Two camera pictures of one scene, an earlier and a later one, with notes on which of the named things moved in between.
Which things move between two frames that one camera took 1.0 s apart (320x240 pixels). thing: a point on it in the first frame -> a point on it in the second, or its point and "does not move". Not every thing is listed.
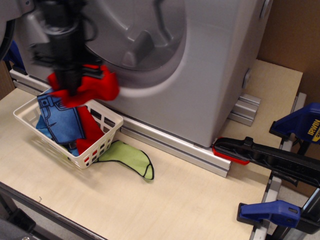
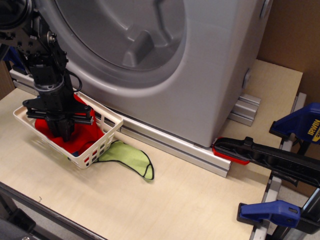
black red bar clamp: (290, 165) does not move
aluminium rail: (205, 156) does not move
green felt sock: (127, 154) does not move
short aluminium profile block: (245, 110) does not move
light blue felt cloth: (42, 126) -> (75, 153)
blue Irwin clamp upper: (303, 124) does not move
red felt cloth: (105, 87) -> (82, 135)
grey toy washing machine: (184, 69) does not move
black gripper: (66, 52) -> (55, 103)
